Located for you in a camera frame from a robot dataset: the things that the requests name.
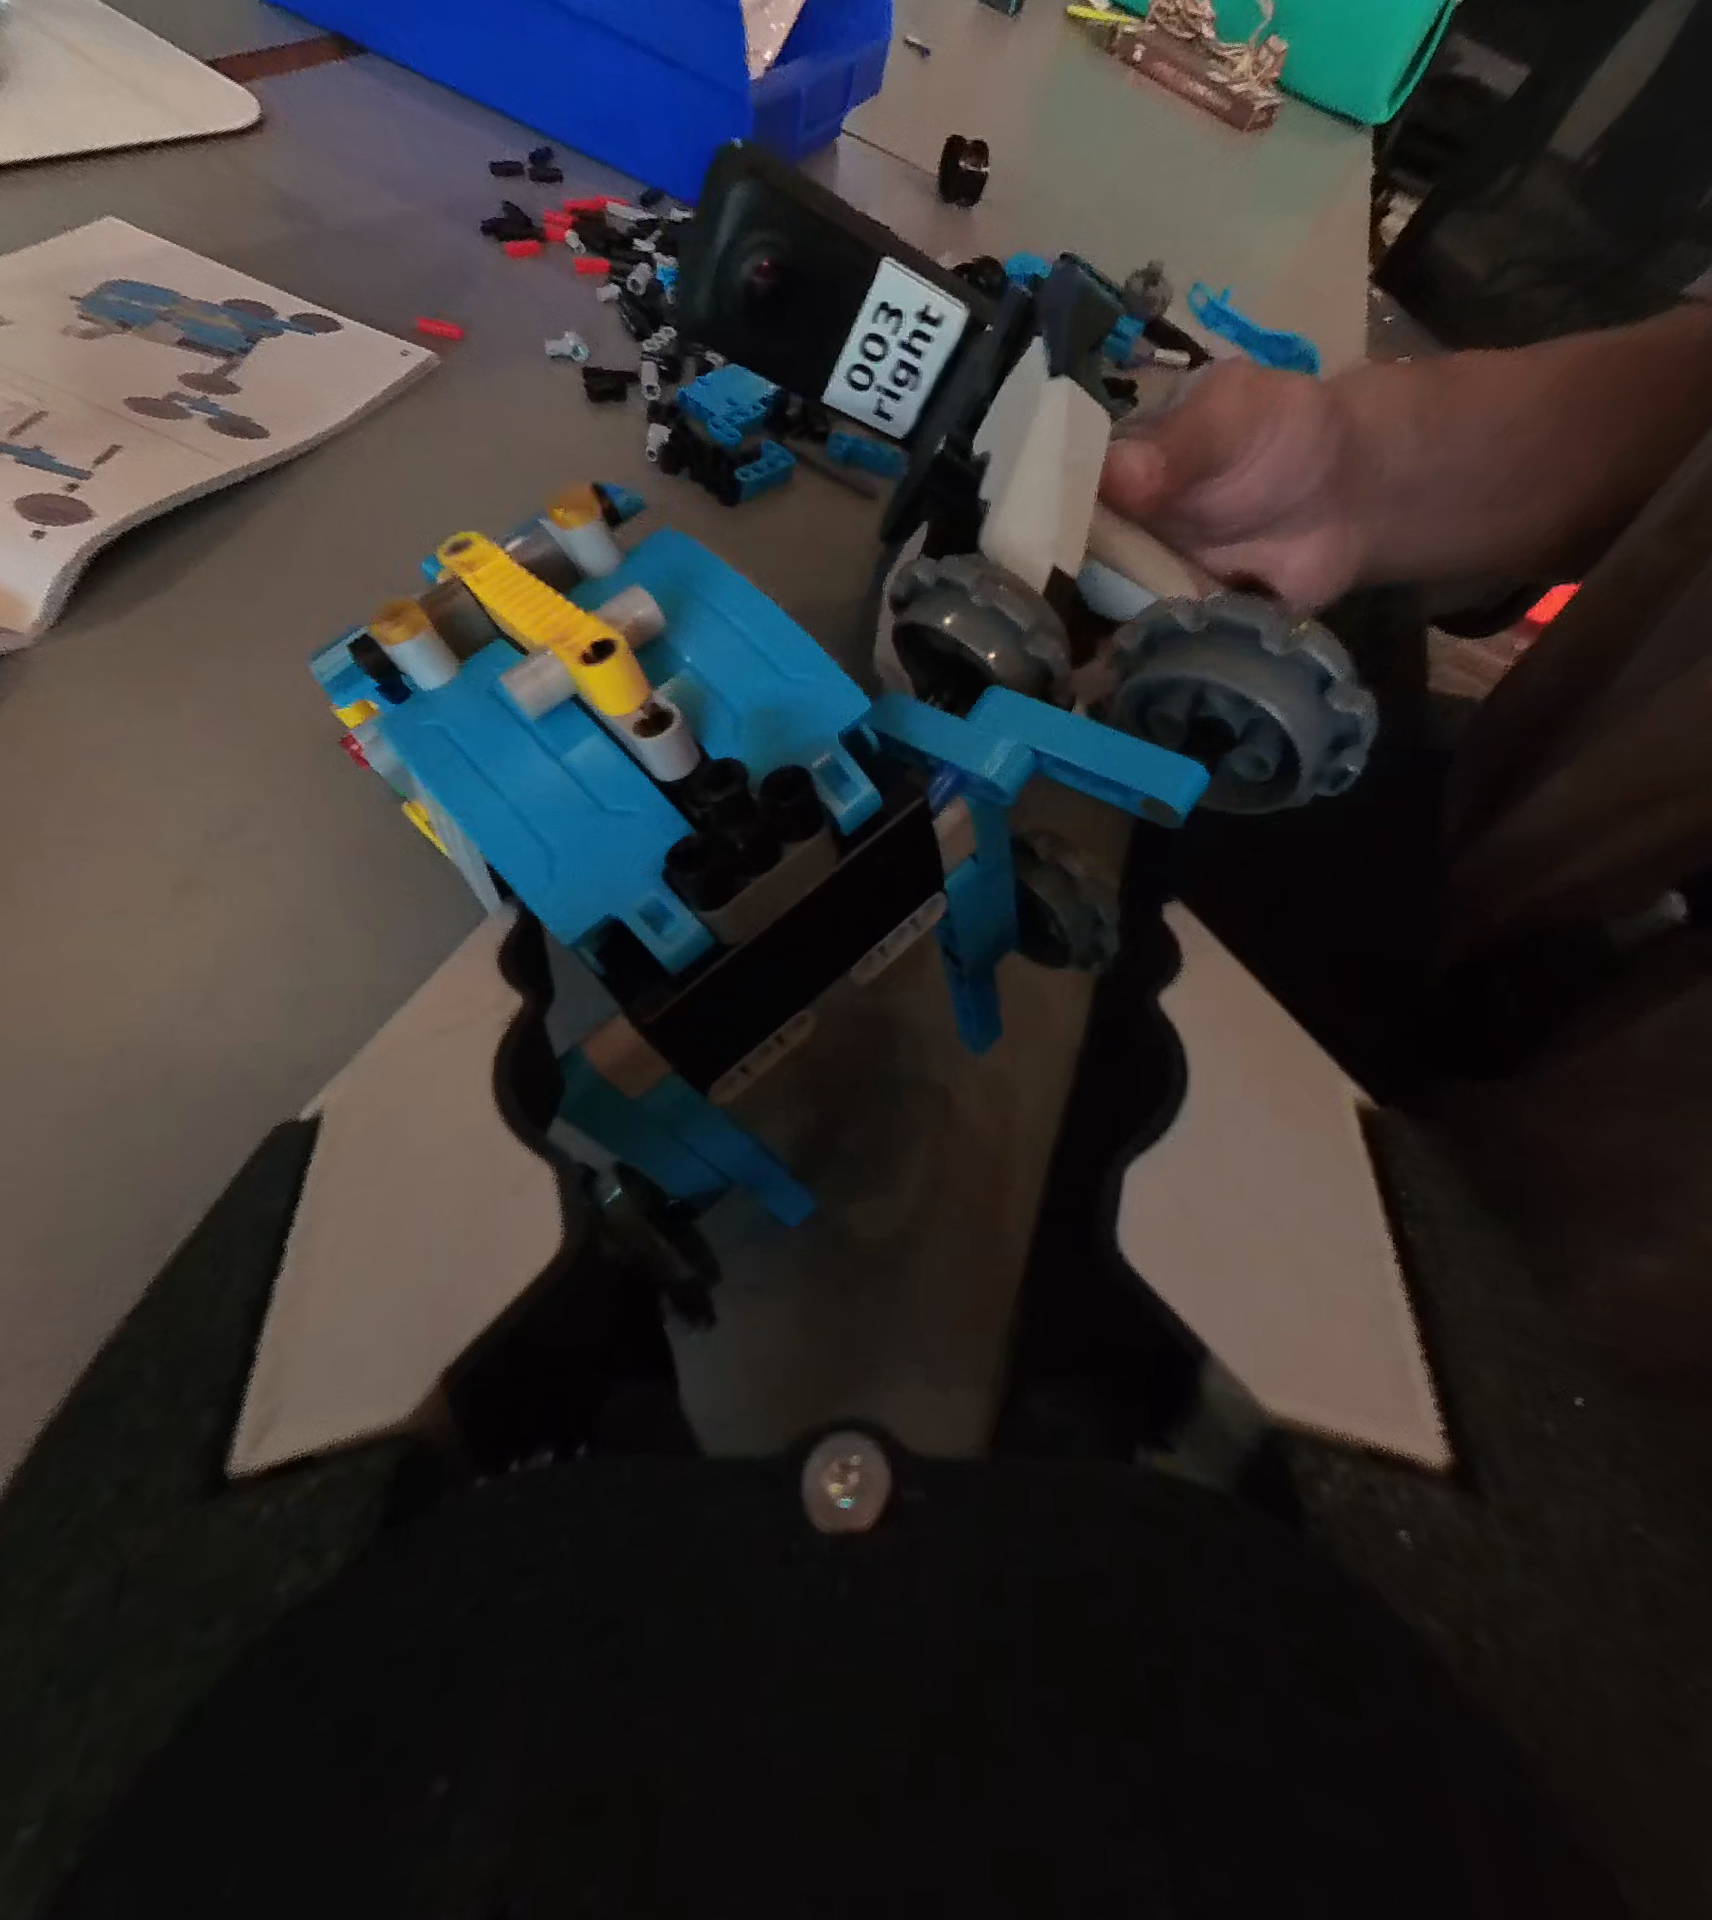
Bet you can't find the blue yellow brick toy vehicle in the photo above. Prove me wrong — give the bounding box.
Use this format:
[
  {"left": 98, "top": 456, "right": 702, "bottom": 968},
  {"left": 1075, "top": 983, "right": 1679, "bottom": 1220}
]
[{"left": 307, "top": 480, "right": 1380, "bottom": 1327}]

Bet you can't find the pile of small brick parts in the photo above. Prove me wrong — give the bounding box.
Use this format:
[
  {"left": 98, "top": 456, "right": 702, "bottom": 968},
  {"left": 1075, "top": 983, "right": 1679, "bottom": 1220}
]
[{"left": 477, "top": 143, "right": 933, "bottom": 511}]

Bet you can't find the person's right forearm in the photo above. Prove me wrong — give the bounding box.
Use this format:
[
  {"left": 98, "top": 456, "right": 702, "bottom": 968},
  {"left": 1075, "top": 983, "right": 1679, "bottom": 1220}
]
[{"left": 1342, "top": 246, "right": 1712, "bottom": 602}]

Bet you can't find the brown wooden model kit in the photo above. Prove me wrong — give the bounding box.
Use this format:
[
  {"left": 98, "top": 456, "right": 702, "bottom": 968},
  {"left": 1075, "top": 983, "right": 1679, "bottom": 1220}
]
[{"left": 1108, "top": 0, "right": 1289, "bottom": 135}]

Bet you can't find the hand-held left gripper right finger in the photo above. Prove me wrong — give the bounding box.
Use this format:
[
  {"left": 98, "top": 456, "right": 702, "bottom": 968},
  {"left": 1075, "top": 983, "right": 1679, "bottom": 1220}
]
[{"left": 1113, "top": 904, "right": 1455, "bottom": 1473}]

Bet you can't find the grey desk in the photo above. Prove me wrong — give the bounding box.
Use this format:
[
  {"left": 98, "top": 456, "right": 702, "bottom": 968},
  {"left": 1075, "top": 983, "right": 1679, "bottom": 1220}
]
[{"left": 0, "top": 0, "right": 1383, "bottom": 1652}]

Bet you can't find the light blue curved brick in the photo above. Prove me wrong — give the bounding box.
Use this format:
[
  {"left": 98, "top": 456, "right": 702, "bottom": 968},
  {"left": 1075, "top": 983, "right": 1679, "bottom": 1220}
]
[{"left": 1186, "top": 277, "right": 1324, "bottom": 379}]

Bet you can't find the blue plastic bin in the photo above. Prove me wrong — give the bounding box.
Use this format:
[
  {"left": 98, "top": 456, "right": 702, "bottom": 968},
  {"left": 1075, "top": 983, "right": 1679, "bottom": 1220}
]
[{"left": 262, "top": 0, "right": 895, "bottom": 205}]

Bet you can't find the black perforated chair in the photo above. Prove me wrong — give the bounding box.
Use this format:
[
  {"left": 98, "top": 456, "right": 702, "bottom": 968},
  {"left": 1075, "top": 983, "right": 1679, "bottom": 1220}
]
[{"left": 1125, "top": 585, "right": 1449, "bottom": 1113}]

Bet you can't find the teal green box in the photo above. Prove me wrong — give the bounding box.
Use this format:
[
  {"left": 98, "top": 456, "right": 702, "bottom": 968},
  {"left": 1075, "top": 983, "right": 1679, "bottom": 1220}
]
[{"left": 1108, "top": 0, "right": 1461, "bottom": 130}]

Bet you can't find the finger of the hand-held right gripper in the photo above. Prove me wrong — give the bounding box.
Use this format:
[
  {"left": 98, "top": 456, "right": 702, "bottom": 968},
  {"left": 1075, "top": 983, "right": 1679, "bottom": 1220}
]
[
  {"left": 975, "top": 334, "right": 1055, "bottom": 522},
  {"left": 1010, "top": 373, "right": 1115, "bottom": 582}
]

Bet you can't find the open instruction booklet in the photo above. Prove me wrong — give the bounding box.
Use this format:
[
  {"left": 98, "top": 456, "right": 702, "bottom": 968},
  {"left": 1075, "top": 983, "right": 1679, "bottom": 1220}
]
[{"left": 0, "top": 214, "right": 442, "bottom": 692}]

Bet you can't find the small blue brick assembly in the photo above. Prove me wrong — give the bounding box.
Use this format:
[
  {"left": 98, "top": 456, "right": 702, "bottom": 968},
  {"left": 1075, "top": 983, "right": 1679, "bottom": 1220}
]
[{"left": 998, "top": 252, "right": 1216, "bottom": 379}]

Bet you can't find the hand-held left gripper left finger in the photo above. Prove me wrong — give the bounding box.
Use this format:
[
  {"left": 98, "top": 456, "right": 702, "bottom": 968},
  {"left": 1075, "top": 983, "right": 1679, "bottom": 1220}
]
[{"left": 222, "top": 913, "right": 606, "bottom": 1482}]

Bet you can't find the person's right hand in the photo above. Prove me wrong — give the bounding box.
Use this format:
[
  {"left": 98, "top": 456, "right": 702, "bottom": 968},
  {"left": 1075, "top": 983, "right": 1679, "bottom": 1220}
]
[{"left": 1100, "top": 360, "right": 1380, "bottom": 606}]

